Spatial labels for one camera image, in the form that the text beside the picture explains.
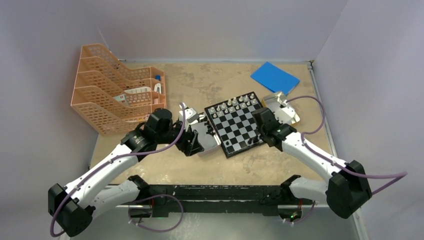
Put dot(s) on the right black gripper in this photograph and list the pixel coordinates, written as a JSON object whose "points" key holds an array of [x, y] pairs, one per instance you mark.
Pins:
{"points": [[259, 130]]}

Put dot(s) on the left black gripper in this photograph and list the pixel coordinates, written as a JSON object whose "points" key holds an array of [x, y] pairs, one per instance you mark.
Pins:
{"points": [[189, 144]]}

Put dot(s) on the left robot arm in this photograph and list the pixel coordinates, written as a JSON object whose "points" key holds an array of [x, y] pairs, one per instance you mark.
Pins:
{"points": [[74, 205]]}

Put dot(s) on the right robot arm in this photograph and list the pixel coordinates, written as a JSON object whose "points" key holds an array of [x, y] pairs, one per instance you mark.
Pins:
{"points": [[343, 187]]}

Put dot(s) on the black white chess board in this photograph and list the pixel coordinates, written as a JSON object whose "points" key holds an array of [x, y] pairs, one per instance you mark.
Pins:
{"points": [[233, 122]]}

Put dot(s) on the silver metal tin tray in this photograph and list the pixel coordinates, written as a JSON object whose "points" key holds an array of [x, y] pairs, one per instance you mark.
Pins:
{"points": [[207, 137]]}

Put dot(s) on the blue notebook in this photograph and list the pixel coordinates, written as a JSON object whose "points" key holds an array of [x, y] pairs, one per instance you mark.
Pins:
{"points": [[274, 78]]}

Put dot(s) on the white stapler in rack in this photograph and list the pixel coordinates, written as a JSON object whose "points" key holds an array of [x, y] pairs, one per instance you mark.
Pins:
{"points": [[158, 88]]}

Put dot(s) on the white label box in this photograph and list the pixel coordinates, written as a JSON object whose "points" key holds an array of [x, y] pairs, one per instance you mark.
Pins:
{"points": [[138, 90]]}

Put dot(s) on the orange plastic file rack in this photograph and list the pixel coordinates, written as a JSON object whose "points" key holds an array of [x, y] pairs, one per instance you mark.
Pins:
{"points": [[98, 94]]}

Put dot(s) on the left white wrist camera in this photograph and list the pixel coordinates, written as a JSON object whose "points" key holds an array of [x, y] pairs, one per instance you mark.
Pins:
{"points": [[188, 115]]}

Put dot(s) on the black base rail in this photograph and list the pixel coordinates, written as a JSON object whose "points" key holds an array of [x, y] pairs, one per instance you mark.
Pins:
{"points": [[267, 200]]}

